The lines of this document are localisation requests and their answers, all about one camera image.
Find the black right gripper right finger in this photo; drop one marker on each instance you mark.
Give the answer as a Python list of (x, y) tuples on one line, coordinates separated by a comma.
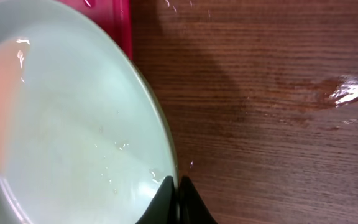
[(192, 208)]

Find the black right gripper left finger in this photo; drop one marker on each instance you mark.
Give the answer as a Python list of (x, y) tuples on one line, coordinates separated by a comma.
[(163, 207)]

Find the mint green plate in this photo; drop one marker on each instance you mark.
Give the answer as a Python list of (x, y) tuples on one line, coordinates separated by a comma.
[(79, 142)]

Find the red plastic tray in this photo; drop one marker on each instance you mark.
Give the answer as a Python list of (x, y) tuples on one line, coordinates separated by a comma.
[(70, 31)]

